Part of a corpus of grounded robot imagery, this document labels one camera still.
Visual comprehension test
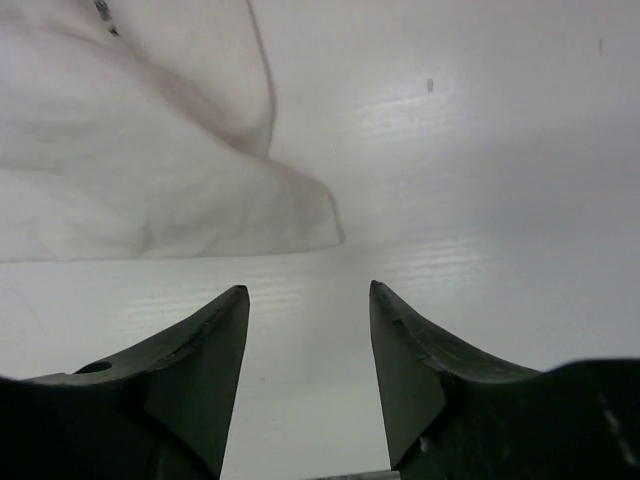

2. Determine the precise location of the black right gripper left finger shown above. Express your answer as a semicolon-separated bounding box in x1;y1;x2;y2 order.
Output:
1;286;250;479

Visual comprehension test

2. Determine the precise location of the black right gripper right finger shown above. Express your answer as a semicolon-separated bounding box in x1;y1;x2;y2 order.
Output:
369;281;639;479

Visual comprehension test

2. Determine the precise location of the white and green t-shirt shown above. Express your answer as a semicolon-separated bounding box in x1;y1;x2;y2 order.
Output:
1;1;343;262

